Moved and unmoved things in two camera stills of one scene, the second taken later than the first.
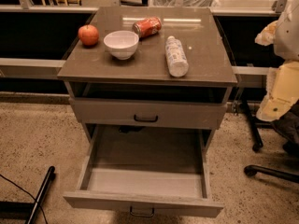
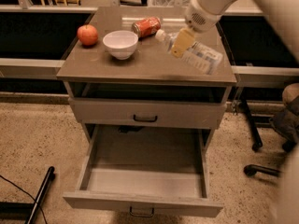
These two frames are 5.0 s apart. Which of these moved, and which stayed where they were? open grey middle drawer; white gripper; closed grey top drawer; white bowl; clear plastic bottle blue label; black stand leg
Moved: clear plastic bottle blue label; white gripper
Stayed: black stand leg; white bowl; closed grey top drawer; open grey middle drawer
